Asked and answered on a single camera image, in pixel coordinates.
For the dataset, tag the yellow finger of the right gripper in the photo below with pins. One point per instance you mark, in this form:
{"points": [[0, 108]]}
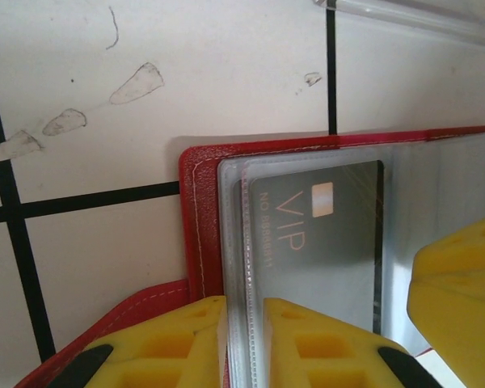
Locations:
{"points": [[469, 254], [460, 319]]}

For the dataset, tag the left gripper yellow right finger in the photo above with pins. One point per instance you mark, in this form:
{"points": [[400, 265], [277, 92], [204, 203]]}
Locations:
{"points": [[319, 347]]}

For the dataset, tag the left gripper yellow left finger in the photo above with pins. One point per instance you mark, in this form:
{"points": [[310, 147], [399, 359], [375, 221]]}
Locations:
{"points": [[165, 343]]}

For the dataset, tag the black VIP card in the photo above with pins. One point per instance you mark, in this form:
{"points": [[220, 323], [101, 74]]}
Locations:
{"points": [[307, 262]]}

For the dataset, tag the red leather card holder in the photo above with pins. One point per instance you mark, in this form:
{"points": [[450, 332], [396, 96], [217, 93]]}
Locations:
{"points": [[206, 222]]}

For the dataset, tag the clear acrylic card stand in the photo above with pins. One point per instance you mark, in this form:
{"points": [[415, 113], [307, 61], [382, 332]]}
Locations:
{"points": [[408, 16]]}

